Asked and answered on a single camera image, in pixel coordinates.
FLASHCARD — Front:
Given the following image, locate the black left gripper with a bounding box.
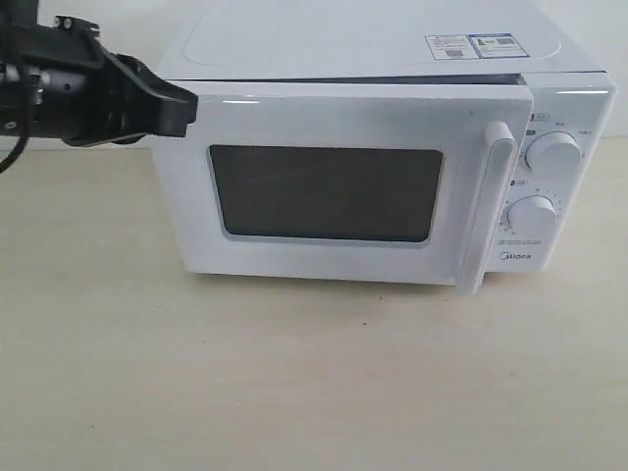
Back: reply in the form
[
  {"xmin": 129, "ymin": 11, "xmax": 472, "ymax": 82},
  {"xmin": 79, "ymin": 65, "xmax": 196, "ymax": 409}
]
[{"xmin": 63, "ymin": 49, "xmax": 198, "ymax": 146}]

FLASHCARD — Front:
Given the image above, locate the white microwave door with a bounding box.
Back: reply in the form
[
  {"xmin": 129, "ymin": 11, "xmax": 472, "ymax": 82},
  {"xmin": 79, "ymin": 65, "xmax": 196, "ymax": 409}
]
[{"xmin": 151, "ymin": 80, "xmax": 535, "ymax": 298}]

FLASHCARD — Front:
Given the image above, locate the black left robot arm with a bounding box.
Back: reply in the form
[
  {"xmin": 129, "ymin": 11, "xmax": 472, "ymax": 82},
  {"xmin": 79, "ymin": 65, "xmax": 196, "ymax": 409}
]
[{"xmin": 1, "ymin": 1, "xmax": 198, "ymax": 147}]

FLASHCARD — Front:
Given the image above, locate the white microwave oven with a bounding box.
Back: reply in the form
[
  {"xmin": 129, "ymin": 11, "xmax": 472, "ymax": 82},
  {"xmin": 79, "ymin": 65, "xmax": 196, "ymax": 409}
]
[{"xmin": 158, "ymin": 1, "xmax": 616, "ymax": 277}]

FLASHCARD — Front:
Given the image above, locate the white lower control knob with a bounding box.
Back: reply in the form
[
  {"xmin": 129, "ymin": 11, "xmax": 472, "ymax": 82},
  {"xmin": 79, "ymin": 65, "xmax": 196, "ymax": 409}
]
[{"xmin": 506, "ymin": 195, "xmax": 557, "ymax": 236}]

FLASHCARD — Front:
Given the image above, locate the white control knob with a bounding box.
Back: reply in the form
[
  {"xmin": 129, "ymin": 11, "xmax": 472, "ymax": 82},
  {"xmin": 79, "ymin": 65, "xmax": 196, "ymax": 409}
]
[
  {"xmin": 525, "ymin": 131, "xmax": 582, "ymax": 177},
  {"xmin": 506, "ymin": 195, "xmax": 557, "ymax": 236}
]

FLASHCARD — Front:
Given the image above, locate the white upper control knob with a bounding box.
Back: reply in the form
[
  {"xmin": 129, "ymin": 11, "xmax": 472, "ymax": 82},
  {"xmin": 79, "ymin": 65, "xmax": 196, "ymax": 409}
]
[{"xmin": 525, "ymin": 131, "xmax": 582, "ymax": 177}]

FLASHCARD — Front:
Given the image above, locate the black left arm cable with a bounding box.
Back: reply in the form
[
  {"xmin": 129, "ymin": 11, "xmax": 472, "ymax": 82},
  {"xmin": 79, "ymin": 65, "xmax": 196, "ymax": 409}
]
[{"xmin": 0, "ymin": 0, "xmax": 30, "ymax": 174}]

